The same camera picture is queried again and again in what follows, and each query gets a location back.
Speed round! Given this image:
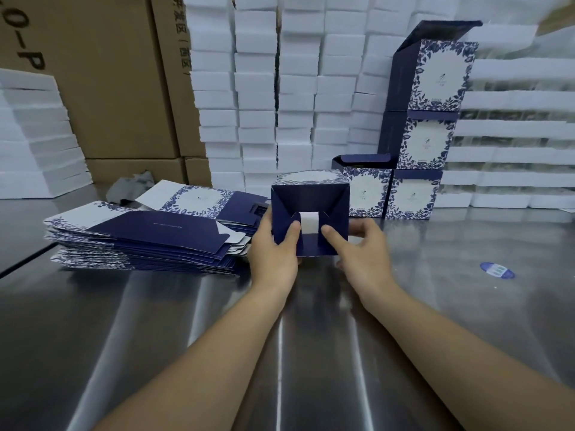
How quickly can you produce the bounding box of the person's right hand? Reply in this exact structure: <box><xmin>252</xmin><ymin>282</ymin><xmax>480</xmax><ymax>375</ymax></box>
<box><xmin>321</xmin><ymin>217</ymin><xmax>401</xmax><ymax>306</ymax></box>

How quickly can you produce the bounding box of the person's left hand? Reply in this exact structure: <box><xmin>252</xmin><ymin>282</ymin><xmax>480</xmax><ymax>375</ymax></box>
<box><xmin>248</xmin><ymin>209</ymin><xmax>302</xmax><ymax>290</ymax></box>

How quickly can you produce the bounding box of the person's right forearm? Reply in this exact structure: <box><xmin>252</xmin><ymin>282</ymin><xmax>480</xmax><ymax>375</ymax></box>
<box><xmin>358</xmin><ymin>281</ymin><xmax>575</xmax><ymax>431</ymax></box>

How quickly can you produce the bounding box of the person's left forearm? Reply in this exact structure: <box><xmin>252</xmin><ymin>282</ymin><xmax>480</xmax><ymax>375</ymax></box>
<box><xmin>92</xmin><ymin>282</ymin><xmax>295</xmax><ymax>431</ymax></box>

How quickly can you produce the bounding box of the open-lid blue floral box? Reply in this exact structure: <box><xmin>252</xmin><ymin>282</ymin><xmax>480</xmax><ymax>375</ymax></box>
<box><xmin>332</xmin><ymin>154</ymin><xmax>399</xmax><ymax>218</ymax></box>
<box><xmin>390</xmin><ymin>20</ymin><xmax>484</xmax><ymax>114</ymax></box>

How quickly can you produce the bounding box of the closed blue floral box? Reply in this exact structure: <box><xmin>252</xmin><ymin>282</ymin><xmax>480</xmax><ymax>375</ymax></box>
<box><xmin>385</xmin><ymin>169</ymin><xmax>444</xmax><ymax>220</ymax></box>
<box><xmin>377</xmin><ymin>110</ymin><xmax>459</xmax><ymax>171</ymax></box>

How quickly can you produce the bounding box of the small brown cardboard carton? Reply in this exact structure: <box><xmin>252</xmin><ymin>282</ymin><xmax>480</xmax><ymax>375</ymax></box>
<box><xmin>184</xmin><ymin>156</ymin><xmax>213</xmax><ymax>188</ymax></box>

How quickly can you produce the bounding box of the pile of flat blue cartons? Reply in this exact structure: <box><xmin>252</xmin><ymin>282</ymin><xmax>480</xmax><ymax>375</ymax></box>
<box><xmin>43</xmin><ymin>184</ymin><xmax>271</xmax><ymax>277</ymax></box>

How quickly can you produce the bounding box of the blue oval sticker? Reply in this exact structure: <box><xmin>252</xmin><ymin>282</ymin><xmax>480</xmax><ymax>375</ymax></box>
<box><xmin>479</xmin><ymin>262</ymin><xmax>516</xmax><ymax>280</ymax></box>

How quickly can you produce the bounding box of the low brown cardboard carton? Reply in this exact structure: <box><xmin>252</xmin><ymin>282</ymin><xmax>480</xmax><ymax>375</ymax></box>
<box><xmin>84</xmin><ymin>157</ymin><xmax>188</xmax><ymax>188</ymax></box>

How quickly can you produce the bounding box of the grey crumpled cloth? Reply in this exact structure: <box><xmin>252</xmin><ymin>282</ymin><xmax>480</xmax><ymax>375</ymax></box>
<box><xmin>106</xmin><ymin>170</ymin><xmax>156</xmax><ymax>204</ymax></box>

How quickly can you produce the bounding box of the narrow brown cardboard carton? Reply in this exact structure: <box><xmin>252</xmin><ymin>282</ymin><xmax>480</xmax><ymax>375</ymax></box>
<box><xmin>149</xmin><ymin>0</ymin><xmax>208</xmax><ymax>158</ymax></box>

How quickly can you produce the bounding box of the stack of long white trays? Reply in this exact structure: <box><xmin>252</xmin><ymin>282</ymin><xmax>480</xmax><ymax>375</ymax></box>
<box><xmin>435</xmin><ymin>13</ymin><xmax>575</xmax><ymax>210</ymax></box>

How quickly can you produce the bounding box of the large brown cardboard carton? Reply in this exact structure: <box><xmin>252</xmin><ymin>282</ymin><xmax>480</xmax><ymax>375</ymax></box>
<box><xmin>0</xmin><ymin>0</ymin><xmax>181</xmax><ymax>160</ymax></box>

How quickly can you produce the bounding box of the stack of white foam sheets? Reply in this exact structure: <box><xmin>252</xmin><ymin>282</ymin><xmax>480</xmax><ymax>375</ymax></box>
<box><xmin>0</xmin><ymin>68</ymin><xmax>93</xmax><ymax>199</ymax></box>

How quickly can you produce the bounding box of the brown cardboard flap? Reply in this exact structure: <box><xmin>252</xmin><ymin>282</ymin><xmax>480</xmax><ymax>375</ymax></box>
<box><xmin>536</xmin><ymin>0</ymin><xmax>575</xmax><ymax>37</ymax></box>

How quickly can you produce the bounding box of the wall of white foam blocks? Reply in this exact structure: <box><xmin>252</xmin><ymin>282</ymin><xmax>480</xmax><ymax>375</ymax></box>
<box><xmin>183</xmin><ymin>0</ymin><xmax>450</xmax><ymax>194</ymax></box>

